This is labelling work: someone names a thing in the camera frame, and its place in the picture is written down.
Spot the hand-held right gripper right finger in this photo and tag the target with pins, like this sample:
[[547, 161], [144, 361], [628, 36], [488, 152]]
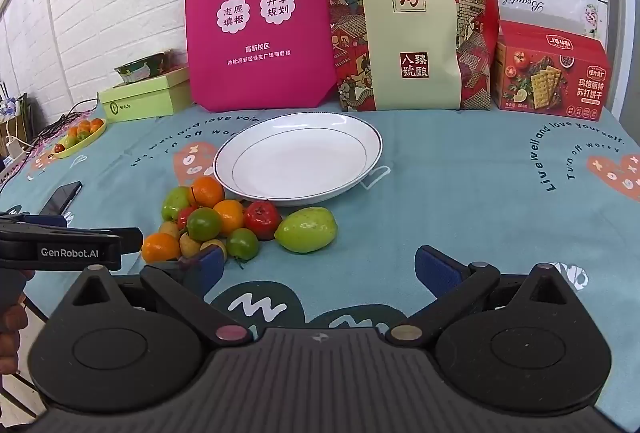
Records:
[[437, 270]]

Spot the small red apple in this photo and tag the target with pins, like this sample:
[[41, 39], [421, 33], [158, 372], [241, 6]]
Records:
[[262, 219], [184, 217]]

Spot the black smartphone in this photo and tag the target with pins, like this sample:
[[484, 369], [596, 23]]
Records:
[[62, 198]]

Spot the teal printed tablecloth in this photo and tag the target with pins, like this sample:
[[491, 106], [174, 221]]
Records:
[[450, 193]]

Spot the red patterned gift bag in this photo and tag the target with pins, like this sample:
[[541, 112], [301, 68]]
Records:
[[400, 13]]

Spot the light green lidded box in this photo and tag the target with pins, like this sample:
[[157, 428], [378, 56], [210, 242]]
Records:
[[145, 98]]

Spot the dark green tomato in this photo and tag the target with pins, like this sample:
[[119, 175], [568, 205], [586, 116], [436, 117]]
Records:
[[242, 244], [204, 223]]

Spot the large green mango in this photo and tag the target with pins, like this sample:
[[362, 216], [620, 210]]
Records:
[[305, 230]]

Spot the red cracker box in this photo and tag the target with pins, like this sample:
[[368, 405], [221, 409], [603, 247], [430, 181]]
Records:
[[547, 73]]

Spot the green patterned bowl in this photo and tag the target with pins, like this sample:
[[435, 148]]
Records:
[[142, 68]]

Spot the person's left hand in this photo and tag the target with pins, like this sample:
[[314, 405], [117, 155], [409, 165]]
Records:
[[11, 338]]

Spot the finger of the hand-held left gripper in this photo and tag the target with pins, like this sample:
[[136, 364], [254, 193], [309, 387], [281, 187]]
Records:
[[127, 239], [45, 219]]

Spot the pink tote bag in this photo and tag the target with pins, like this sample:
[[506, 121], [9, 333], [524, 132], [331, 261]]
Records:
[[255, 13]]

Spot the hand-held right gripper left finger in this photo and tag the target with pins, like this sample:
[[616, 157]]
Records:
[[207, 265]]

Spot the white round plate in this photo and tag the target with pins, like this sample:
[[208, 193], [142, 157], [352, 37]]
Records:
[[295, 158]]

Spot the orange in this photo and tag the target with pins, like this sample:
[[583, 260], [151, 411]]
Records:
[[231, 214], [207, 190], [160, 247]]

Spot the tan longan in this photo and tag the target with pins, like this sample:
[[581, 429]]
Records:
[[189, 245], [216, 244], [168, 229]]

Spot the yellow oval dish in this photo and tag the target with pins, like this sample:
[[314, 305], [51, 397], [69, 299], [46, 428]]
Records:
[[80, 144]]

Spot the heap of tiny fruits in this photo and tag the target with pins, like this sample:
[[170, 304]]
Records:
[[82, 129]]

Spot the light green apple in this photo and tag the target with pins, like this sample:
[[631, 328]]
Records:
[[175, 203]]

